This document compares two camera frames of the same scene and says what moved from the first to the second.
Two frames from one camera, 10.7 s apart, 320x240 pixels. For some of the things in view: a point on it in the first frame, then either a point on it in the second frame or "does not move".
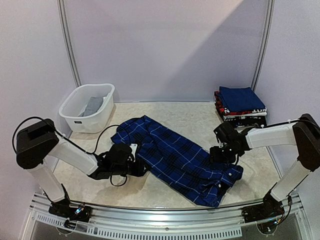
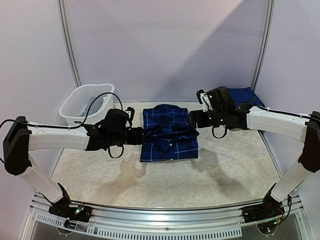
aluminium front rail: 113,221 does not move
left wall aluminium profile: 69,41 does not move
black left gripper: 138,171 → 136,138
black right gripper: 216,155 → 192,120
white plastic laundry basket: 89,109 does not move
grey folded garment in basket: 92,106 does not move
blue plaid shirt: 182,162 → 167,134
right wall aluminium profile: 268,28 does not move
